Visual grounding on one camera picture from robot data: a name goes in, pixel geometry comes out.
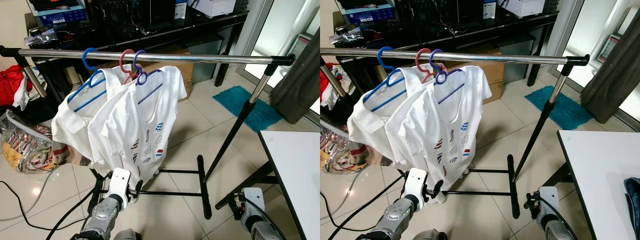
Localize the clear plastic bag of clothes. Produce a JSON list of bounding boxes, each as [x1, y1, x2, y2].
[[320, 125, 373, 174], [0, 110, 68, 174]]

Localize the chrome and black clothes rack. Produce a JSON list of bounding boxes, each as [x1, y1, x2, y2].
[[0, 45, 297, 221], [320, 46, 592, 221]]

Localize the white polo shirt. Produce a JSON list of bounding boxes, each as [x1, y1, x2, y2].
[[51, 67, 132, 162], [347, 67, 426, 165]]

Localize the white carton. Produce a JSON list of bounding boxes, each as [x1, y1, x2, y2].
[[189, 0, 237, 19], [497, 0, 547, 19]]

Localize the pink plastic hanger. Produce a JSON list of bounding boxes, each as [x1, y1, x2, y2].
[[415, 48, 438, 85], [118, 48, 142, 85]]

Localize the purple plastic hanger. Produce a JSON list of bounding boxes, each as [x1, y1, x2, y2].
[[132, 49, 165, 105], [429, 48, 466, 105]]

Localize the cardboard box with print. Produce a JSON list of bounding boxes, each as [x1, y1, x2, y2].
[[177, 80, 195, 102], [482, 80, 506, 104]]

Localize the red cloth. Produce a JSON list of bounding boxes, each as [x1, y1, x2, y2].
[[0, 64, 27, 107], [320, 62, 342, 103]]

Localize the teal floor mat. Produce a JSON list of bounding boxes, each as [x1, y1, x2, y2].
[[524, 85, 596, 131], [212, 85, 284, 134]]

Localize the black floor cable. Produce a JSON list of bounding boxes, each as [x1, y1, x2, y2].
[[0, 179, 97, 233]]

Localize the blue cardboard carton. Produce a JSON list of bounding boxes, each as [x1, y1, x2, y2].
[[336, 0, 401, 26], [26, 0, 90, 28]]

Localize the white table with black legs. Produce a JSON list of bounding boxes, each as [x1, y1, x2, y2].
[[542, 130, 640, 240], [215, 130, 321, 240]]

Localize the blue plastic hanger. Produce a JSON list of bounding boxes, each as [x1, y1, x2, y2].
[[66, 47, 110, 113], [362, 46, 407, 113]]

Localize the plain white shirt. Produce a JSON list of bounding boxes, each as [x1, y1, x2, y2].
[[89, 75, 146, 170], [385, 75, 441, 170]]

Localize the black desk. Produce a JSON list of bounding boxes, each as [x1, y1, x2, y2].
[[332, 9, 560, 101], [24, 9, 251, 103]]

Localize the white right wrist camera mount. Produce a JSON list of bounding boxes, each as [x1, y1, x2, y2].
[[242, 187, 265, 211], [538, 186, 560, 209]]

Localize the dark grey curtain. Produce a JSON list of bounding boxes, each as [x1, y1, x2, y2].
[[270, 27, 321, 125], [580, 27, 640, 124]]

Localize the white printed t-shirt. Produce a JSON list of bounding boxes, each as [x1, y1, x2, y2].
[[400, 65, 493, 180], [101, 66, 188, 177]]

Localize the blue denim shorts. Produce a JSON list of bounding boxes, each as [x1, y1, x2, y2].
[[623, 177, 640, 227]]

